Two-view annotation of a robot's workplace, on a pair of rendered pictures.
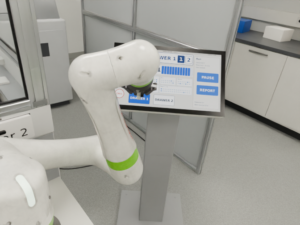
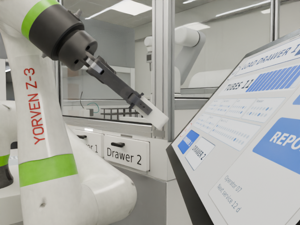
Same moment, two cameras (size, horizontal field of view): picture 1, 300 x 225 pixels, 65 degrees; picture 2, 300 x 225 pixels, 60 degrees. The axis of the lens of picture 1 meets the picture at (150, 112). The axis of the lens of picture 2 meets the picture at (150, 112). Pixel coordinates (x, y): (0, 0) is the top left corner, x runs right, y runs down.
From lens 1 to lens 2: 1.07 m
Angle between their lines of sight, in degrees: 90
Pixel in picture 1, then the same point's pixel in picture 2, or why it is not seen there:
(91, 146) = (87, 168)
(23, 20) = (158, 39)
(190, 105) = (211, 182)
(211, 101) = (264, 198)
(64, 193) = not seen: hidden behind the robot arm
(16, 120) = (136, 142)
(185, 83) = (259, 112)
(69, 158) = not seen: hidden behind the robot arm
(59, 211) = (9, 189)
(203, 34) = not seen: outside the picture
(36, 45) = (164, 64)
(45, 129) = (159, 172)
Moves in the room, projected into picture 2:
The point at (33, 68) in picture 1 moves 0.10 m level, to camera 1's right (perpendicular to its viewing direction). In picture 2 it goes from (159, 89) to (159, 88)
